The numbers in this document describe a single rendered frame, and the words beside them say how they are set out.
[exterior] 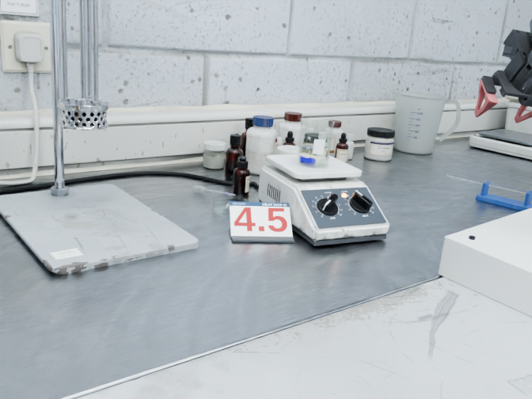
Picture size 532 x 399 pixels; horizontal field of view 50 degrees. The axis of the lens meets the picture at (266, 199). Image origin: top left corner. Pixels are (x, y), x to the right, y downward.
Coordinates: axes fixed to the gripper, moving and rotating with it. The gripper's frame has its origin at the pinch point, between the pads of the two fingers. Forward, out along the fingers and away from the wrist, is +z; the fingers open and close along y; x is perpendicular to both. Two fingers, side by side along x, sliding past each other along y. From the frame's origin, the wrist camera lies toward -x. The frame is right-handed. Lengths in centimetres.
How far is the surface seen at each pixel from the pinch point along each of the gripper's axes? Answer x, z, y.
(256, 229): 38, -6, 56
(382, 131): -7.6, 17.1, 17.8
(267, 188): 28, -2, 53
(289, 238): 40, -7, 51
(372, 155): -4.2, 22.2, 18.9
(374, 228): 39, -10, 39
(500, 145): -17.8, 26.4, -23.3
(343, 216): 37, -10, 44
